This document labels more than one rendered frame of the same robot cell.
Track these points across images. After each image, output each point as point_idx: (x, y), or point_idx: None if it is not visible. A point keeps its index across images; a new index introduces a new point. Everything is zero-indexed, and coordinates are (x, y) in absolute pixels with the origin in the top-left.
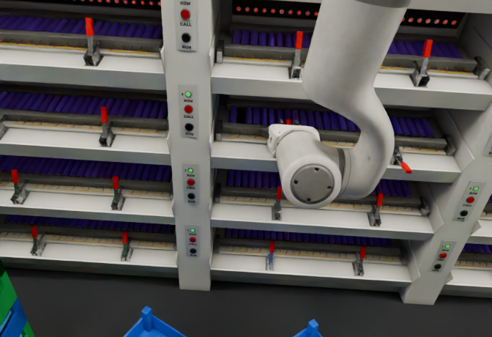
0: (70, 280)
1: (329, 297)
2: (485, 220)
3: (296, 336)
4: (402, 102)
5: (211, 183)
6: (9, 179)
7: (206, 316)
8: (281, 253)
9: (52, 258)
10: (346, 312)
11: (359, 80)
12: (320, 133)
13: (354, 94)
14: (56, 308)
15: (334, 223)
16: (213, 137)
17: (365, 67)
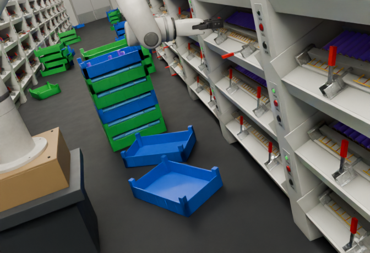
0: (205, 113)
1: (263, 183)
2: (322, 148)
3: (207, 170)
4: (231, 3)
5: (215, 60)
6: (194, 49)
7: (212, 150)
8: (255, 133)
9: (199, 95)
10: (256, 194)
11: None
12: (204, 25)
13: None
14: (189, 119)
15: (244, 106)
16: (211, 29)
17: None
